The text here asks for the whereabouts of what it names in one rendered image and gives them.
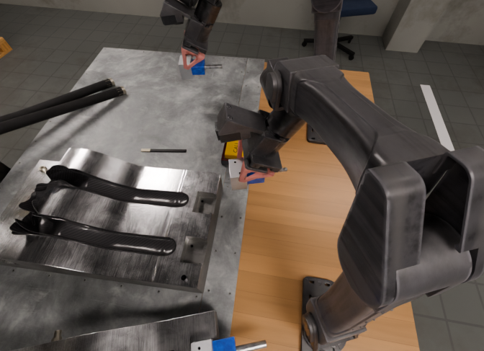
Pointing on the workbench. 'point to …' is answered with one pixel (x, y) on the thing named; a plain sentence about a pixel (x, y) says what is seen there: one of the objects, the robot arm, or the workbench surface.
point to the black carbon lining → (111, 189)
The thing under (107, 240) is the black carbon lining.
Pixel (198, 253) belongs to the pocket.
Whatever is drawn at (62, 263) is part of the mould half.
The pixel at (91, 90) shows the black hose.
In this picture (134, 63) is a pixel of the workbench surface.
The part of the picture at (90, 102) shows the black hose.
